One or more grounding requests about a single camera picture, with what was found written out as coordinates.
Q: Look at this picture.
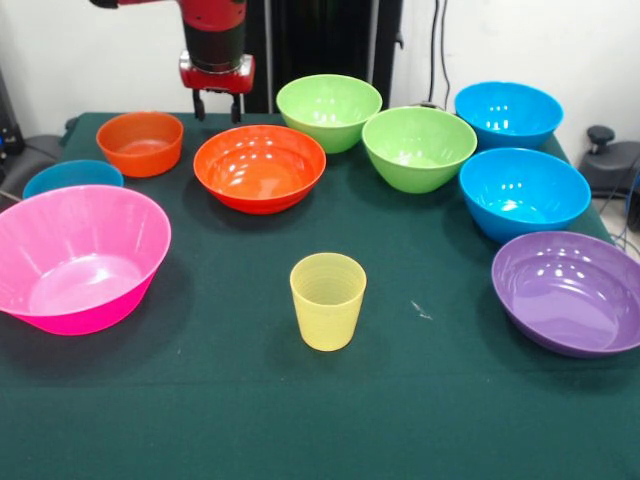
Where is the small orange bowl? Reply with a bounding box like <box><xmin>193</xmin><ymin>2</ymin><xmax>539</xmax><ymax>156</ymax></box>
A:
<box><xmin>95</xmin><ymin>111</ymin><xmax>185</xmax><ymax>179</ymax></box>

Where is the yellow plastic cup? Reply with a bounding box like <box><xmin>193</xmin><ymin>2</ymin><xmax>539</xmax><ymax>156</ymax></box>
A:
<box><xmin>289</xmin><ymin>252</ymin><xmax>368</xmax><ymax>352</ymax></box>

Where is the large orange-red bowl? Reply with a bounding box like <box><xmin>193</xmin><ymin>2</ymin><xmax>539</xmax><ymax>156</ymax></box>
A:
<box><xmin>193</xmin><ymin>124</ymin><xmax>328</xmax><ymax>216</ymax></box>

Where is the small blue bowl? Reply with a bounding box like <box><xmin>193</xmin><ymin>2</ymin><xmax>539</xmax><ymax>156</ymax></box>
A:
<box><xmin>22</xmin><ymin>159</ymin><xmax>125</xmax><ymax>200</ymax></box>

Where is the large pink bowl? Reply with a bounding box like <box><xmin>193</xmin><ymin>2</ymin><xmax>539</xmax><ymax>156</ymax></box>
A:
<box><xmin>0</xmin><ymin>184</ymin><xmax>173</xmax><ymax>337</ymax></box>

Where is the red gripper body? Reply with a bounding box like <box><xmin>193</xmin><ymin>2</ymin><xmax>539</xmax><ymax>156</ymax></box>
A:
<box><xmin>178</xmin><ymin>49</ymin><xmax>256</xmax><ymax>96</ymax></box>

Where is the purple bowl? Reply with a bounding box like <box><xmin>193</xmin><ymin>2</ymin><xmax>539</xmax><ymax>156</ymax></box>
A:
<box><xmin>490</xmin><ymin>230</ymin><xmax>640</xmax><ymax>359</ymax></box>

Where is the black hanging cable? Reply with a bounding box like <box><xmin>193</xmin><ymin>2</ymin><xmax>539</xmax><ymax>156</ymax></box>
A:
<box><xmin>427</xmin><ymin>0</ymin><xmax>453</xmax><ymax>109</ymax></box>

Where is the black stand with knob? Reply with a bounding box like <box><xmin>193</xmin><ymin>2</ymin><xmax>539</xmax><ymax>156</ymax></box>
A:
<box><xmin>579</xmin><ymin>124</ymin><xmax>640</xmax><ymax>194</ymax></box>

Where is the green bowl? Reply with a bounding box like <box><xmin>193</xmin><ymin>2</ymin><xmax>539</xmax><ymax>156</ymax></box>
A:
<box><xmin>275</xmin><ymin>73</ymin><xmax>384</xmax><ymax>155</ymax></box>
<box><xmin>361</xmin><ymin>106</ymin><xmax>478</xmax><ymax>195</ymax></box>

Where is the black equipment box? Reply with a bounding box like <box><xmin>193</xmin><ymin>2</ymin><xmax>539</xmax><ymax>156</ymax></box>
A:
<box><xmin>0</xmin><ymin>69</ymin><xmax>26</xmax><ymax>156</ymax></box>

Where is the dark green tablecloth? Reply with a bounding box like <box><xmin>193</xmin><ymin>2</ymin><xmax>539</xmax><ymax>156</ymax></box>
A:
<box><xmin>0</xmin><ymin>110</ymin><xmax>640</xmax><ymax>480</ymax></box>

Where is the large blue bowl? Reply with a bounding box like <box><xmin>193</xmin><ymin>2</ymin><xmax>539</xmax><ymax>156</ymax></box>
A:
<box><xmin>458</xmin><ymin>147</ymin><xmax>592</xmax><ymax>245</ymax></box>
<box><xmin>453</xmin><ymin>81</ymin><xmax>565</xmax><ymax>151</ymax></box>

